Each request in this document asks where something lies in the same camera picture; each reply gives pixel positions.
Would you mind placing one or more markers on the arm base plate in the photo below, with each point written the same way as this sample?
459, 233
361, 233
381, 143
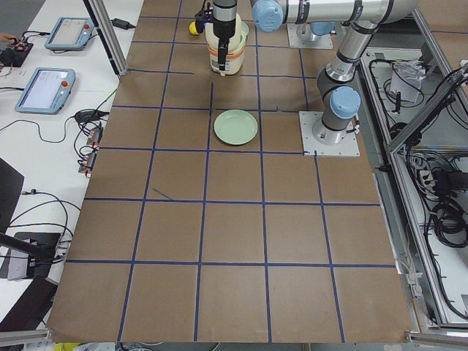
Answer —
317, 140
316, 35

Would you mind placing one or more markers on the lower teach pendant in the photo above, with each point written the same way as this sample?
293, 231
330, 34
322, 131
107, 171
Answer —
47, 91

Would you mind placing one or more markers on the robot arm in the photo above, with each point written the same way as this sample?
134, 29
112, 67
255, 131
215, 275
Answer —
270, 15
298, 108

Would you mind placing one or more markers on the aluminium frame post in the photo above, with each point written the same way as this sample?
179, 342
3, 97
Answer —
102, 23

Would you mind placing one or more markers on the black power adapter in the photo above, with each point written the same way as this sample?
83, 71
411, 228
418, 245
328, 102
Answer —
122, 24

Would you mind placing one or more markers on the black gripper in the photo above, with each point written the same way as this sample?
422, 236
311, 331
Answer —
224, 28

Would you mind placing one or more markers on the upper teach pendant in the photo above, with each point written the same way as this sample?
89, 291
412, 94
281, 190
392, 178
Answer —
70, 34

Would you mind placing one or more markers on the yellow toy potato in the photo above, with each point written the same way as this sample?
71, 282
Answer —
193, 29

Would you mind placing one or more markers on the teach pendant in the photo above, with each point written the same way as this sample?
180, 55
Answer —
47, 91
70, 34

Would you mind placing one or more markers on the green plate far side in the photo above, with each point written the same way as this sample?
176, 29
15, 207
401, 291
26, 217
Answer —
235, 127

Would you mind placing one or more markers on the black camera stand base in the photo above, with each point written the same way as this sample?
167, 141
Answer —
29, 254

